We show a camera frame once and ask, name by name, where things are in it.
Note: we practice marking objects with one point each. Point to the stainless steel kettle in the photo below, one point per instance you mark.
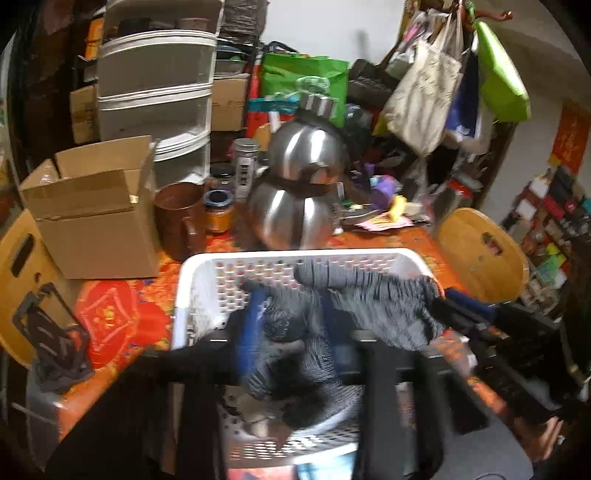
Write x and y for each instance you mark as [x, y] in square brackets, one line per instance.
[286, 212]
[300, 147]

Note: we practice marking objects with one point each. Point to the brown mug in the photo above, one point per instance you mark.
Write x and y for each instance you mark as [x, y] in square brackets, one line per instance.
[178, 217]

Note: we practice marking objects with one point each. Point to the grey knit cloth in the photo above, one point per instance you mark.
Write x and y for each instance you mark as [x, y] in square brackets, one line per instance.
[383, 300]

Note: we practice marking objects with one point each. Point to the open cardboard box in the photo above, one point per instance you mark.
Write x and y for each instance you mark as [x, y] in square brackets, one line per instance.
[92, 230]

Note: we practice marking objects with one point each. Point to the grey stacked drawer unit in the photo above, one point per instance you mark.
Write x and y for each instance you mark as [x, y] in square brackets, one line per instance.
[152, 74]

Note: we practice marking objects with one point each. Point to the person's right hand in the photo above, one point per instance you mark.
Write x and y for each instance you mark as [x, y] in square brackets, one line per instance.
[545, 438]

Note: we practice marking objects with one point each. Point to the red wall poster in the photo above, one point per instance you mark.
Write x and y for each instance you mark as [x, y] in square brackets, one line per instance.
[570, 138]

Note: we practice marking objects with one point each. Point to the black folding phone stand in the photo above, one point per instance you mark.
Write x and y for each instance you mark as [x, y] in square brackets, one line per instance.
[55, 332]

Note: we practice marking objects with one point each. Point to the green shopping bag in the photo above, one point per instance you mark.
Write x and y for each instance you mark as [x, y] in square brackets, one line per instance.
[286, 74]

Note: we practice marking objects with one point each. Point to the flat cardboard box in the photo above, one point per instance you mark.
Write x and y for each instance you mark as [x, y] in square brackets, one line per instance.
[83, 113]

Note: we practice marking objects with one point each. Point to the shelf of boxed goods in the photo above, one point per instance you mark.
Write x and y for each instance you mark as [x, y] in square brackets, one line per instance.
[549, 221]

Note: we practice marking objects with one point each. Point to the wooden chair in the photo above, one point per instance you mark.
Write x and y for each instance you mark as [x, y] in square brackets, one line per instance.
[46, 258]
[466, 249]

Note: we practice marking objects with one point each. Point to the purple plastic item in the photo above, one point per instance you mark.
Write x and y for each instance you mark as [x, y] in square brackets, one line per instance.
[383, 191]

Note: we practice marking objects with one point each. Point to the lime green bag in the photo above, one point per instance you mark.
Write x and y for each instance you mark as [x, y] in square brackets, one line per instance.
[501, 78]

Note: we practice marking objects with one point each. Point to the yellow plastic item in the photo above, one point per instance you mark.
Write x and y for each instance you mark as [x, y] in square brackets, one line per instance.
[399, 207]

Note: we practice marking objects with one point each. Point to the pink paper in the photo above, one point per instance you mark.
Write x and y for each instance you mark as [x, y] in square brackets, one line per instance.
[383, 225]

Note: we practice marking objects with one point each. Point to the small cardboard box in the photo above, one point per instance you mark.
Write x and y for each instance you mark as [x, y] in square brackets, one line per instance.
[228, 104]

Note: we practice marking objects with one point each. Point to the beige canvas tote bag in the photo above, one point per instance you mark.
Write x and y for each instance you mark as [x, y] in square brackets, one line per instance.
[425, 101]

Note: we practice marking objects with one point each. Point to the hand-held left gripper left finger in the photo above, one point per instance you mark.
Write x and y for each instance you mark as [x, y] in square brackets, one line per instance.
[249, 332]

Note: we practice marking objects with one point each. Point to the white perforated plastic basket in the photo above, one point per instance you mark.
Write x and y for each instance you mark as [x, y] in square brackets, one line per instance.
[217, 286]

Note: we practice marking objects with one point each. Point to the orange jar black lid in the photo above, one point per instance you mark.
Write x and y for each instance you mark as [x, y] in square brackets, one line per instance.
[218, 214]

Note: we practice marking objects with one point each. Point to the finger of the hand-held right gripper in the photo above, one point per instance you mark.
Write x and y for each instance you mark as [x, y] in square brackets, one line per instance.
[455, 325]
[468, 302]

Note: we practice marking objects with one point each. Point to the white and blue tote bag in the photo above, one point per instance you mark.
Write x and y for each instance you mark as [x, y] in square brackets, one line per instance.
[464, 120]

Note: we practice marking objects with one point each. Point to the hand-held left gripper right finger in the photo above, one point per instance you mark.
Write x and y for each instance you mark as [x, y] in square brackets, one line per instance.
[344, 355]

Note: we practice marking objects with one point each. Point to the metal canister black label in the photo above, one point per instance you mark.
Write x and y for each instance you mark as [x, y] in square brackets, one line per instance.
[246, 166]

